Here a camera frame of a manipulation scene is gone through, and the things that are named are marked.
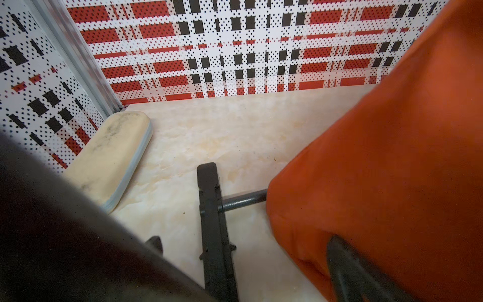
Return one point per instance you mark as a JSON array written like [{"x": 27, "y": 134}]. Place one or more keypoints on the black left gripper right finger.
[{"x": 354, "y": 278}]

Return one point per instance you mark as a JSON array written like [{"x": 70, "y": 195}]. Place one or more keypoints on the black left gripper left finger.
[{"x": 156, "y": 243}]

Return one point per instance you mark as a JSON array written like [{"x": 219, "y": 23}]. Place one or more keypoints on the dark rust orange bag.
[{"x": 399, "y": 176}]

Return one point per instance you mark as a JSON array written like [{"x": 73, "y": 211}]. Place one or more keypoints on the black metal clothes rack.
[{"x": 56, "y": 245}]

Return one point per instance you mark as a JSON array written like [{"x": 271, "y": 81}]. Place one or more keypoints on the beige glasses case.
[{"x": 103, "y": 169}]

